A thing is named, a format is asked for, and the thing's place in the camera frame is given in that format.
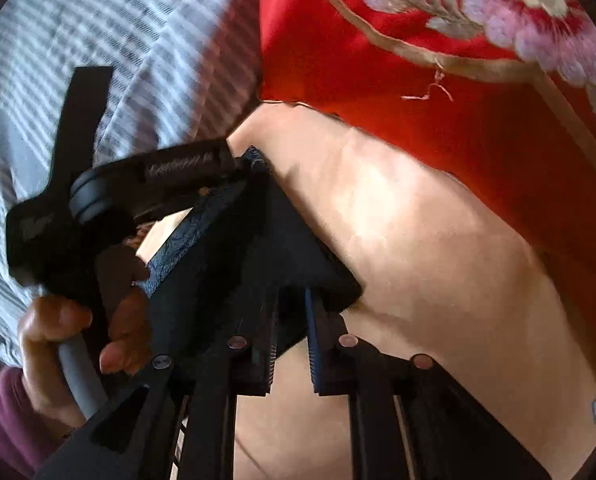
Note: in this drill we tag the grey striped bed sheet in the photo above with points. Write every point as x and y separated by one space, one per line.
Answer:
128 50

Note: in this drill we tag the person's left hand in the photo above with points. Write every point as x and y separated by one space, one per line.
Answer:
48 340

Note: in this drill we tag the beige pants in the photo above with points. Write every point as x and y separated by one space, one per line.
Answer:
417 270

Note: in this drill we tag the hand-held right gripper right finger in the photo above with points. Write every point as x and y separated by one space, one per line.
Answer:
314 355

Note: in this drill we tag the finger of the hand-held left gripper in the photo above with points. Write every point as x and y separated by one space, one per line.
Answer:
273 250

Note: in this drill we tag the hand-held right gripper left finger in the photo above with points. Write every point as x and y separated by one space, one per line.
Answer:
269 360

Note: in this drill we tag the red floral embroidered blanket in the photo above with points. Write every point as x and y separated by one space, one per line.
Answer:
427 85

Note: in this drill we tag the person's left forearm purple sleeve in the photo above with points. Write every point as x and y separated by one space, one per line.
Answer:
8 425

